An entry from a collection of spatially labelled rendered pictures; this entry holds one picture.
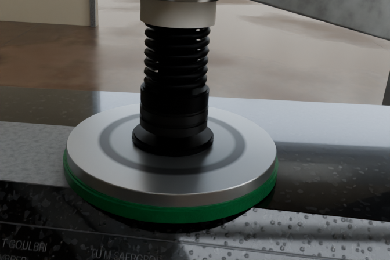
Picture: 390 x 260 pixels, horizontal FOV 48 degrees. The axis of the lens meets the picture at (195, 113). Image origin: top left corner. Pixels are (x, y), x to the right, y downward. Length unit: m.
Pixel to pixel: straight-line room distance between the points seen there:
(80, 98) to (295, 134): 0.30
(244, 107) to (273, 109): 0.04
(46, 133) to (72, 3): 4.96
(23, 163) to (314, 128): 0.35
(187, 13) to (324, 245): 0.23
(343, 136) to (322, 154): 0.07
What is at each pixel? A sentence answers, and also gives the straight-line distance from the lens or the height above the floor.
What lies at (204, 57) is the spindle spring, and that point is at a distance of 0.42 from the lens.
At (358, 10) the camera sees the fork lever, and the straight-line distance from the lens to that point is 0.42.
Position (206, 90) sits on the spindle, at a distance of 0.42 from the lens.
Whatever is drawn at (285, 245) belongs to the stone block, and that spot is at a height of 0.80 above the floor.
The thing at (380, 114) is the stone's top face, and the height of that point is 0.82.
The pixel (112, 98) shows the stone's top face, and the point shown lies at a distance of 0.64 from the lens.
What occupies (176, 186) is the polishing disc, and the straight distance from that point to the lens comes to 0.37.
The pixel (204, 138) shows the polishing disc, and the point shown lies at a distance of 0.44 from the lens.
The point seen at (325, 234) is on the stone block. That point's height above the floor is 0.81.
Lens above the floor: 1.04
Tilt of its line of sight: 22 degrees down
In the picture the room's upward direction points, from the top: 4 degrees clockwise
